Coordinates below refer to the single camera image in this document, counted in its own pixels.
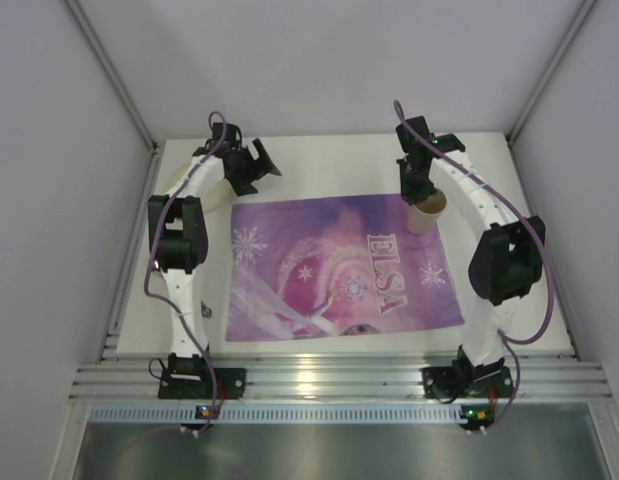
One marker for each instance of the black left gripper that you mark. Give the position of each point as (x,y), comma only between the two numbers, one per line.
(250,166)

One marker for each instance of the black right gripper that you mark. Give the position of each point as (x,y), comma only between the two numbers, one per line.
(416,187)

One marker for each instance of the cream beige cup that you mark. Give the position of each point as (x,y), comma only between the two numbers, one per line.
(426,212)

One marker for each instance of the cream round plate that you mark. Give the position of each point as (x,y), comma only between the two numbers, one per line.
(210,200)

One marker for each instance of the purple Elsa placemat cloth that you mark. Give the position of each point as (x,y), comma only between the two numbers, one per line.
(338,266)

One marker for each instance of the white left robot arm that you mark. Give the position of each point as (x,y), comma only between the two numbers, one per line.
(178,237)

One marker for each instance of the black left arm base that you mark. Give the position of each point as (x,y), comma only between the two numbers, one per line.
(231,384)

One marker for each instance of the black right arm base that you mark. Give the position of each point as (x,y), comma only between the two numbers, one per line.
(445,385)

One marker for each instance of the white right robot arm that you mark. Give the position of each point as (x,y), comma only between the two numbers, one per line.
(510,255)

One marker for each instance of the pink fork patterned handle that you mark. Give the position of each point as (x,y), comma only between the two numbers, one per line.
(206,311)

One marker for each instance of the left aluminium frame post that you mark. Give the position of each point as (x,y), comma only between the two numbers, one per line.
(98,50)

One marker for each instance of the aluminium frame post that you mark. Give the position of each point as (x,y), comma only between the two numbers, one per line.
(559,53)
(98,50)

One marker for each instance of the right aluminium frame post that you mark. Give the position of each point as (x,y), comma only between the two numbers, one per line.
(559,53)

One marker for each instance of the aluminium front rail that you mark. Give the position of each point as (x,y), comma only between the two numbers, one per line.
(330,377)

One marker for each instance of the slotted grey cable duct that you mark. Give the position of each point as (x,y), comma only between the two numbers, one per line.
(283,414)

